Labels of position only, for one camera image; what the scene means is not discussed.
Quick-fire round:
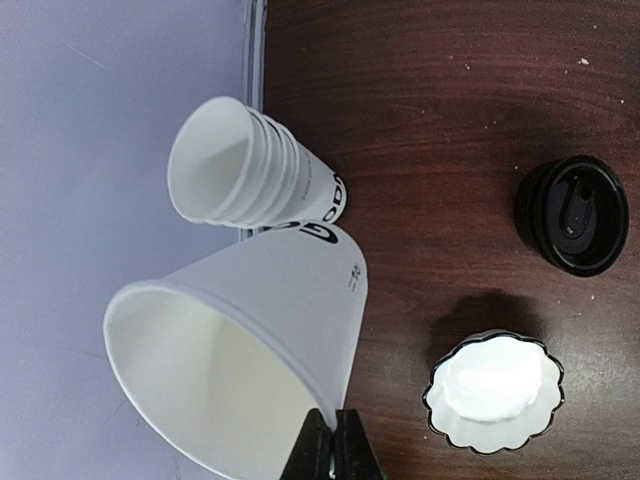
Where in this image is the single white paper cup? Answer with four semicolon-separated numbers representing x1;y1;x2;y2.
103;221;368;479

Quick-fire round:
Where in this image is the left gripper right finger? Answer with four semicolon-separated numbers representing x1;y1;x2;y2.
333;409;387;480

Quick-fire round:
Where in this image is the stack of black lids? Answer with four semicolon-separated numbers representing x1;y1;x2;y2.
513;155;630;278

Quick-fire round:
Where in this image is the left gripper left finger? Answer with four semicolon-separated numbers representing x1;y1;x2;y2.
280;409;333;480

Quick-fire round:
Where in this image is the stack of white paper cups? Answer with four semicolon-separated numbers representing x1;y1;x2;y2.
167;96;347;229

